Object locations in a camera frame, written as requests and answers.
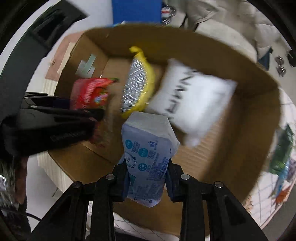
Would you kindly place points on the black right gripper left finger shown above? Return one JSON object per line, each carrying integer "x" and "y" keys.
{"x": 67, "y": 218}

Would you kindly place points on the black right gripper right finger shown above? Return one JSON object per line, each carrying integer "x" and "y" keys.
{"x": 209, "y": 206}

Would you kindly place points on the orange panda snack packet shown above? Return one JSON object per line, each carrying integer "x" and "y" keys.
{"x": 283, "y": 196}

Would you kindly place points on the long blue snack packet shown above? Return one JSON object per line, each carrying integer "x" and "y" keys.
{"x": 281, "y": 179}

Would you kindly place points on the green snack packet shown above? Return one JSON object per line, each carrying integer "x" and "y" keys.
{"x": 282, "y": 151}

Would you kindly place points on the light blue tissue pack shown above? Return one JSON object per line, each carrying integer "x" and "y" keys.
{"x": 149, "y": 143}

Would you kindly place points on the purple cloth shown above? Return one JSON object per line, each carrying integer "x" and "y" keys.
{"x": 291, "y": 170}

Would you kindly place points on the beige striped rug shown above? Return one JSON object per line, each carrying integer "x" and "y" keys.
{"x": 45, "y": 161}

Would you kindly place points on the floral white tablecloth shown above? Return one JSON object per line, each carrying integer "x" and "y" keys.
{"x": 260, "y": 203}

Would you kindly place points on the red snack packet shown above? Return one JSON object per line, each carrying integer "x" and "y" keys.
{"x": 92, "y": 95}

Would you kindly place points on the yellow silver scouring sponge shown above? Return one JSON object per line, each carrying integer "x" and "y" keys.
{"x": 139, "y": 85}

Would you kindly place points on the white pillow pack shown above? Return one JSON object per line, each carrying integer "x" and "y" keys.
{"x": 191, "y": 100}

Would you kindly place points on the steel dumbbell pair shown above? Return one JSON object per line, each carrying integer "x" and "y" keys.
{"x": 280, "y": 68}

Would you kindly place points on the white puffer jacket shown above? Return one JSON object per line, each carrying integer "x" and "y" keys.
{"x": 237, "y": 23}

